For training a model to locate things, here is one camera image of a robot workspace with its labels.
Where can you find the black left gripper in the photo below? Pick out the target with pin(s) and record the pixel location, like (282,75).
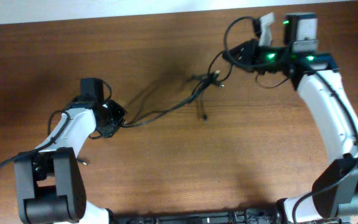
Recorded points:
(108,132)

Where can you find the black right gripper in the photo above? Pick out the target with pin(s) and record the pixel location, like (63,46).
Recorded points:
(253,53)

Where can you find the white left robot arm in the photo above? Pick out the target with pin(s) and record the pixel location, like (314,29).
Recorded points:
(49,185)

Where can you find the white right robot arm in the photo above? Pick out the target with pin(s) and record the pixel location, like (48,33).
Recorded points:
(316,78)

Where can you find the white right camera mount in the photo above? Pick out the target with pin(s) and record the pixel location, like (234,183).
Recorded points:
(266,21)

